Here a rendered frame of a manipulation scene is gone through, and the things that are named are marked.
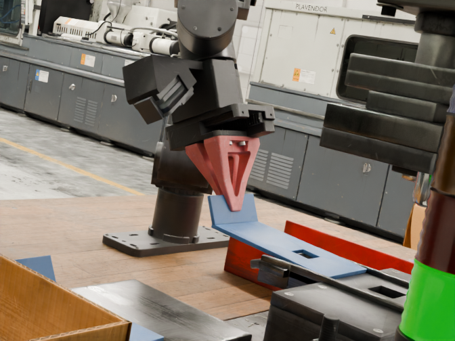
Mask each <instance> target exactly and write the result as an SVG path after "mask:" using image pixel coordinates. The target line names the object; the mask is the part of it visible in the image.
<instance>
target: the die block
mask: <svg viewBox="0 0 455 341"><path fill-rule="evenodd" d="M320 330H321V325H318V324H316V323H313V322H311V321H308V320H306V319H304V318H302V317H299V316H297V315H294V314H292V313H289V312H288V311H285V310H283V309H281V308H278V307H276V306H274V305H272V304H271V305H270V306H269V313H268V316H267V323H266V327H265V333H264V337H263V341H311V340H313V339H318V338H319V336H320ZM336 339H340V340H343V341H355V340H352V339H351V338H348V337H346V336H343V335H341V334H338V333H337V336H336Z"/></svg>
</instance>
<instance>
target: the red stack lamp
mask: <svg viewBox="0 0 455 341"><path fill-rule="evenodd" d="M414 257H415V259H416V260H417V261H418V262H420V263H422V264H424V265H426V266H428V267H431V268H433V269H437V270H439V271H443V272H446V273H450V274H453V275H455V195H454V194H450V193H447V192H444V191H441V190H438V189H435V188H434V187H430V195H429V197H428V199H427V207H426V209H425V218H424V220H423V221H422V230H421V232H420V240H419V242H418V244H417V252H416V254H415V256H414Z"/></svg>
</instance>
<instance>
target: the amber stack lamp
mask: <svg viewBox="0 0 455 341"><path fill-rule="evenodd" d="M435 164H436V168H435V170H434V172H433V181H432V183H431V187H434V188H435V189H438V190H441V191H444V192H447V193H450V194H454V195H455V116H451V115H446V123H445V124H444V126H443V135H442V137H441V145H440V147H439V149H438V158H437V160H436V162H435Z"/></svg>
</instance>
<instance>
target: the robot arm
mask: <svg viewBox="0 0 455 341"><path fill-rule="evenodd" d="M256 2H257V0H174V7H175V8H177V24H176V29H177V37H178V41H179V50H180V54H181V59H180V58H172V57H167V56H162V55H154V54H151V55H149V56H146V57H144V58H142V59H140V60H138V61H136V62H133V63H131V64H128V65H126V66H124V67H122V70H123V79H124V84H125V93H126V98H127V102H128V104H129V105H131V104H133V105H134V107H135V109H137V111H138V112H139V113H140V115H141V116H142V118H143V119H144V120H145V122H146V124H150V123H153V122H156V121H159V120H162V119H163V118H164V117H166V116H168V121H167V124H166V127H165V134H164V139H163V142H157V145H156V151H155V155H154V163H153V169H152V179H151V184H152V185H155V186H156V187H158V192H157V197H156V204H155V209H154V216H153V221H152V224H151V225H149V228H148V230H144V231H128V232H119V233H105V234H104V235H103V239H102V243H103V244H105V245H108V246H110V247H112V248H115V249H117V250H120V251H121V252H124V253H126V254H128V255H130V256H134V257H145V256H156V255H162V254H173V253H180V252H191V251H197V250H208V249H214V248H225V247H228V244H229V239H230V237H229V236H228V235H226V234H224V233H222V232H220V231H216V230H214V229H211V228H209V227H205V226H199V222H200V215H201V210H202V203H203V199H204V194H209V195H212V192H213V191H214V192H215V194H216V195H224V197H225V200H226V202H227V204H228V206H229V208H230V210H231V212H238V211H241V209H242V203H243V199H244V193H245V189H246V184H247V181H248V177H249V175H250V172H251V169H252V166H253V163H254V161H255V157H256V155H257V151H258V149H259V146H260V142H259V138H257V137H261V136H264V135H268V134H270V133H274V132H275V129H274V122H273V120H275V114H274V107H273V106H260V105H252V104H244V102H243V97H242V89H241V85H240V77H239V73H238V65H237V64H236V54H235V49H234V42H233V35H234V29H235V25H236V19H239V20H247V18H248V13H249V9H250V6H255V5H256Z"/></svg>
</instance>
